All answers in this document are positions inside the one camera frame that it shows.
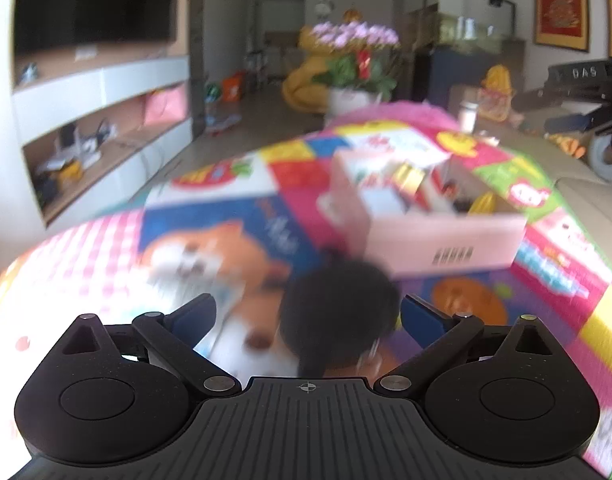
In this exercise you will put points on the pink gift bag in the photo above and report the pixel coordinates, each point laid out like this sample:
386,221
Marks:
164,106

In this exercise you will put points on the glass fish tank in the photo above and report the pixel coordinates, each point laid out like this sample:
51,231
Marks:
461,30

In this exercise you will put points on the pink cardboard box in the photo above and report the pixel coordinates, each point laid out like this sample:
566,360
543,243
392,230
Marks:
436,240

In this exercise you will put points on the grey round object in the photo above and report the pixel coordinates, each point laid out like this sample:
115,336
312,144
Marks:
603,160

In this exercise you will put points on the yellow orange plush toy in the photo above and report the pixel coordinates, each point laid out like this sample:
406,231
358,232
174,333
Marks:
566,145

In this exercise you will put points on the watermelon striped ball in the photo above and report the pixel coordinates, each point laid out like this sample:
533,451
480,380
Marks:
213,93

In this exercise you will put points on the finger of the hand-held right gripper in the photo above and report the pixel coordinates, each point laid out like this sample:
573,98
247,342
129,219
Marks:
571,122
551,97

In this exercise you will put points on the black television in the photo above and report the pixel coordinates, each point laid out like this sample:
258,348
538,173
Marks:
96,2

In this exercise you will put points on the white television cabinet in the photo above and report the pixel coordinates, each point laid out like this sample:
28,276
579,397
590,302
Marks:
61,95

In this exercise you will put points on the orange box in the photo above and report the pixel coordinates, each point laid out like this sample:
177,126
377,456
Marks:
233,87

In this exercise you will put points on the large yellow plush toy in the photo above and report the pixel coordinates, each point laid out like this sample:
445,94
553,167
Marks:
306,87

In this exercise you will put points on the pink orchid plant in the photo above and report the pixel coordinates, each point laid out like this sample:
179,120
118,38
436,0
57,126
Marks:
358,55

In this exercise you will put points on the gold and red packet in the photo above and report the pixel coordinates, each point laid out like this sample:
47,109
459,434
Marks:
410,179

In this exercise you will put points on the yellow item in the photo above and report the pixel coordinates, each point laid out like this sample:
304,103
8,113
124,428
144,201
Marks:
483,203

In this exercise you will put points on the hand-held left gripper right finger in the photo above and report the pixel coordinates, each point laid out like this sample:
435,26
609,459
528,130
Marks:
423,317

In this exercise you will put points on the pink cloth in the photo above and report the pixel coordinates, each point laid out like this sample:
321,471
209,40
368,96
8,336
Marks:
401,110

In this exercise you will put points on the white flower pot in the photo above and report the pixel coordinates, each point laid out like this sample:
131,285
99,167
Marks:
353,100

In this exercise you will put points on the colourful cartoon play mat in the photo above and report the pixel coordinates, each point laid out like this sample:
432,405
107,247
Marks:
111,250

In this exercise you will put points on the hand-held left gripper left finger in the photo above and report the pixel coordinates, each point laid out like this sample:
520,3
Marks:
193,312

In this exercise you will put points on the white cup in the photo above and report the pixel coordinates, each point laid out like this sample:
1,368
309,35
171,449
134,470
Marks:
468,117

